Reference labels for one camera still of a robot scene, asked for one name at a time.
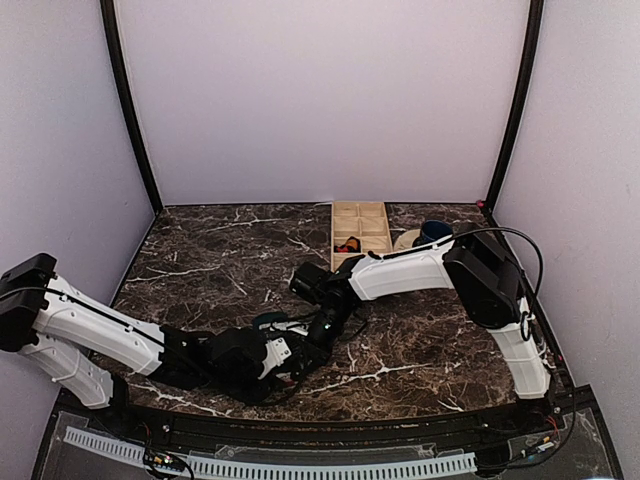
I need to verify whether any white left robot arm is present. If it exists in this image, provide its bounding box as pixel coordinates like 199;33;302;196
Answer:
1;253;315;436

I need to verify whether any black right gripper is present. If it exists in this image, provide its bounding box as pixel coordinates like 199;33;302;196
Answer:
291;304;354;380

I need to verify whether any black left frame post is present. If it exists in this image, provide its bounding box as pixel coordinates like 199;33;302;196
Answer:
99;0;164;216

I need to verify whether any blue enamel mug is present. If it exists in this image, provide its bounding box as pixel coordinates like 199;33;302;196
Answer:
414;220;453;246

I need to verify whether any white slotted cable duct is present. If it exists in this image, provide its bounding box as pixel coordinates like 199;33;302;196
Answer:
63;427;477;479

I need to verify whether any wooden compartment tray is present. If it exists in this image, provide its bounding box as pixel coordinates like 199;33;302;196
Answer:
331;201;392;271

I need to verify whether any black front table rail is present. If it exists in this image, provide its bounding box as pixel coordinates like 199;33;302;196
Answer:
86;401;570;450

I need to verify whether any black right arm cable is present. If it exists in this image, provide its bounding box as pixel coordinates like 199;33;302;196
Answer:
439;227;581;451

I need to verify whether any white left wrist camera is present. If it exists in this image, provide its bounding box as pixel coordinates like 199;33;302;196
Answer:
258;337;292;380

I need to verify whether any black right frame post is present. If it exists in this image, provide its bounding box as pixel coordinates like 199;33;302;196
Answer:
484;0;545;215

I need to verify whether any beige ceramic plate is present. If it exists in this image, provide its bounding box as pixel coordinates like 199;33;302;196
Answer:
393;229;420;252

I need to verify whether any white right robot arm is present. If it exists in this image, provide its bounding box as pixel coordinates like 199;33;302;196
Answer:
289;228;551;434

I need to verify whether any black frame post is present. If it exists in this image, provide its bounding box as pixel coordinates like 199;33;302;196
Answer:
484;0;545;215
99;0;164;216

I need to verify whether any dark green sock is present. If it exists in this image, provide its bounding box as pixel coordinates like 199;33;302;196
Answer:
252;312;289;331

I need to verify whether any black red yellow argyle sock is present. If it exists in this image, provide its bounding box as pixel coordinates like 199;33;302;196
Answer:
333;236;361;253

